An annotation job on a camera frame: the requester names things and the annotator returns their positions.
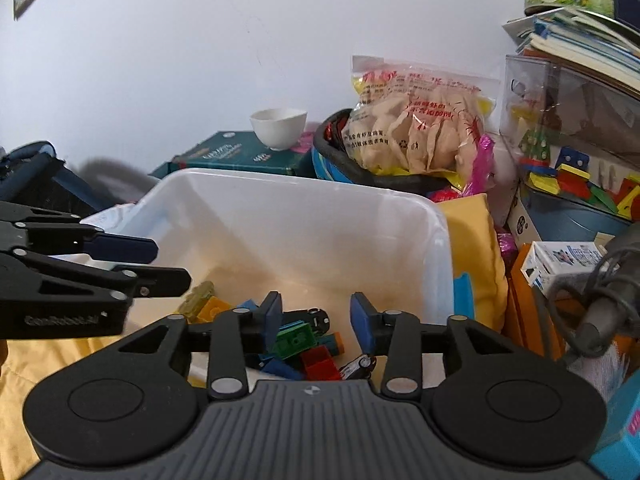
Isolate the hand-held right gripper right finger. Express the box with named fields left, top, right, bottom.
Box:
left=350, top=291, right=548, bottom=401

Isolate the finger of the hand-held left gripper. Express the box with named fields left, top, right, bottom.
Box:
left=0, top=250, right=192, bottom=307
left=0, top=201, right=160, bottom=264

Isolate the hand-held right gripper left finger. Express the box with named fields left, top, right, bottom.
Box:
left=82, top=290, right=285, bottom=401

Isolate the green block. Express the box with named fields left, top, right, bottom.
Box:
left=267, top=321, right=318, bottom=361

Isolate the orange and blue block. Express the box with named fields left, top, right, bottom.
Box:
left=316, top=331, right=346, bottom=357

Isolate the small yellow block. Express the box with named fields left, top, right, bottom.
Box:
left=180, top=281, right=216, bottom=317

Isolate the black toy car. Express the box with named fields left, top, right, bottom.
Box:
left=280, top=307, right=331, bottom=336
left=339, top=354, right=377, bottom=381

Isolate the small blue block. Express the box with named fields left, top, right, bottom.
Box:
left=257, top=355, right=307, bottom=382

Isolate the white plastic bin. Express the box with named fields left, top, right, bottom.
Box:
left=82, top=167, right=473, bottom=391

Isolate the dark blue backpack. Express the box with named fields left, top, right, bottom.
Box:
left=0, top=141, right=101, bottom=218

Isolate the yellow cloth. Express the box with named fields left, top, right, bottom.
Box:
left=0, top=192, right=511, bottom=480

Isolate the teal cardboard box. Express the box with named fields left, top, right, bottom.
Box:
left=148, top=131, right=316, bottom=179

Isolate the blue basket with black rim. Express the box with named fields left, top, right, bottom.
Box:
left=312, top=107, right=451, bottom=196

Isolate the white bowl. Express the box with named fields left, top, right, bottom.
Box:
left=249, top=107, right=307, bottom=152

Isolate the white card box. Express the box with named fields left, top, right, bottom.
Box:
left=507, top=195, right=541, bottom=246

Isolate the clear bag of crackers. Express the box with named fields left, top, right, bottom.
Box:
left=345, top=55, right=501, bottom=183

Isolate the pink foil wrapper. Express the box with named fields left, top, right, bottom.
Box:
left=462, top=132, right=497, bottom=196

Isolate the small white printed box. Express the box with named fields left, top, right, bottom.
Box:
left=520, top=241, right=608, bottom=291

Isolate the blue round tub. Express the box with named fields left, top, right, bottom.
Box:
left=520, top=182, right=640, bottom=248

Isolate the white grey cloth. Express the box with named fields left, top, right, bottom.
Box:
left=567, top=345, right=626, bottom=403

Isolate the pile of colourful wooden shapes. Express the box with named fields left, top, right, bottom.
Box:
left=517, top=125, right=640, bottom=221

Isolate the light blue card box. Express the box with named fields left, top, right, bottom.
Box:
left=590, top=370, right=640, bottom=480

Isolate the clear plastic box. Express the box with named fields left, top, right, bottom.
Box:
left=500, top=54, right=640, bottom=201

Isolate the stack of books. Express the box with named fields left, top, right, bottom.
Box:
left=502, top=7, right=640, bottom=86

